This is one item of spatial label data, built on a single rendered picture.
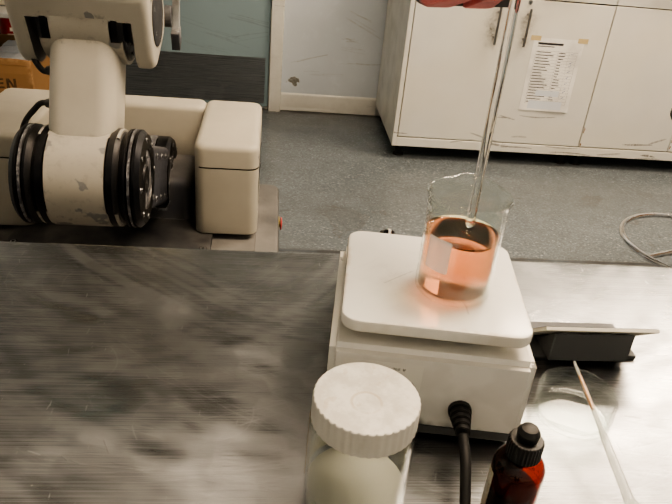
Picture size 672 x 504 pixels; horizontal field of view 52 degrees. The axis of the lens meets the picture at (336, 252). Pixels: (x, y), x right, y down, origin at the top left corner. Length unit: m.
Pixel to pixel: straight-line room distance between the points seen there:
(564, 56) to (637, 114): 0.44
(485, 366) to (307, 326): 0.18
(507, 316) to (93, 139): 0.88
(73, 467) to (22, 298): 0.20
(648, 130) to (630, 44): 0.40
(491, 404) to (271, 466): 0.14
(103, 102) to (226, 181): 0.33
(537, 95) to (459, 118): 0.33
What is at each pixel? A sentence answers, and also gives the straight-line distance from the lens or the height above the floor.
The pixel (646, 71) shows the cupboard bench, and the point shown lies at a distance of 3.19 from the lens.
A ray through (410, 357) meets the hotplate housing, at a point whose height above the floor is 0.82.
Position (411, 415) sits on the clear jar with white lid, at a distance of 0.37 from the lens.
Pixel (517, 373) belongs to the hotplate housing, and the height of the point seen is 0.81.
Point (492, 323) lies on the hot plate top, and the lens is 0.44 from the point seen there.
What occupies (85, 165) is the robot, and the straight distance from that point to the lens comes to 1.17.
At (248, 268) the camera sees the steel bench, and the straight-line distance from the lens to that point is 0.63.
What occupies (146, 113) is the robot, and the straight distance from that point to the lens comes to 1.63.
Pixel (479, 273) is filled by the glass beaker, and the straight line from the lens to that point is 0.43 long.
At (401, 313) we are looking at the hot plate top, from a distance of 0.43.
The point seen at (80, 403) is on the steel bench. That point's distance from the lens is 0.50.
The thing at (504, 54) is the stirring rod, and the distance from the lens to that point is 0.41.
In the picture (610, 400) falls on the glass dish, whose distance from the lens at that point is 0.53.
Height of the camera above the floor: 1.08
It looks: 29 degrees down
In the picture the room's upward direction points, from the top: 6 degrees clockwise
